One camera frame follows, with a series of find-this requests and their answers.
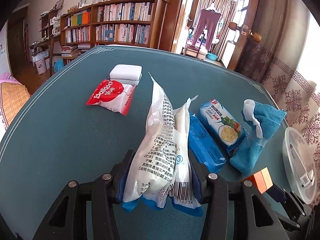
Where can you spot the dark blue cracker packet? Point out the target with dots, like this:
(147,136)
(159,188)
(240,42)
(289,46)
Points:
(202,145)

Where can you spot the translucent plastic bowl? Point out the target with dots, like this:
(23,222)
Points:
(295,160)

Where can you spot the blue plastic bag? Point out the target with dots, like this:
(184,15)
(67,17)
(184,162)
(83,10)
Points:
(58,65)

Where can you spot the teal table mat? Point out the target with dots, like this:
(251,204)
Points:
(75,135)

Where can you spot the white blue plastic packet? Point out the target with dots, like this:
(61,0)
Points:
(155,155)

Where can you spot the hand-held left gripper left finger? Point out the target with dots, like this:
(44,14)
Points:
(120,187)

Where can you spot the stack of books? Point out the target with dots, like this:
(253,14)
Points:
(72,50)

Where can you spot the dark wooden wardrobe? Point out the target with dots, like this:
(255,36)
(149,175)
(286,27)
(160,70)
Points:
(18,45)

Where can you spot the purple hanging pants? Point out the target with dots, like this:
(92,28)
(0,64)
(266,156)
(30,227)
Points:
(207,22)

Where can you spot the red white glue packet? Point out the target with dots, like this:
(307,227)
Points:
(107,92)

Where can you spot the framed picture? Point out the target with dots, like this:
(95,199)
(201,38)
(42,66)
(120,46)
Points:
(59,4)

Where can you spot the bed with plaid blanket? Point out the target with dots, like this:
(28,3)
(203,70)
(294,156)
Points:
(12,100)

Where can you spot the white trash bin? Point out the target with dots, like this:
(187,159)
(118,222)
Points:
(40,67)

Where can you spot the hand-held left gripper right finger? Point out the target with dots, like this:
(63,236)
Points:
(197,187)

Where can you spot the wooden side table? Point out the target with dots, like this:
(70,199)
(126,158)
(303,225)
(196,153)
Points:
(47,42)

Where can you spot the patterned curtain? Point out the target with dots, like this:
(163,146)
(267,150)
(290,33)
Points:
(282,62)

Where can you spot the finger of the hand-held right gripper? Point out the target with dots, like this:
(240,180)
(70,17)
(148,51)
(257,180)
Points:
(275,193)

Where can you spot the wooden bookshelf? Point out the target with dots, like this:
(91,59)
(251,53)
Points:
(92,25)

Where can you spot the rows of books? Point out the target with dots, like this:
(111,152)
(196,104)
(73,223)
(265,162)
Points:
(125,32)

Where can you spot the small wooden shelf unit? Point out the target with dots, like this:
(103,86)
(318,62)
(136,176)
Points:
(50,25)

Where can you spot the wooden door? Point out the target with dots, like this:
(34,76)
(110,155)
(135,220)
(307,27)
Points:
(250,5)

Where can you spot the light blue cracker packet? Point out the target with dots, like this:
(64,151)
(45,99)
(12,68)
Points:
(220,122)

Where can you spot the orange cube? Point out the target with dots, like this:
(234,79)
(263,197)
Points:
(260,180)

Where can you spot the blue plastic basin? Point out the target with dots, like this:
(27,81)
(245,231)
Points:
(212,57)

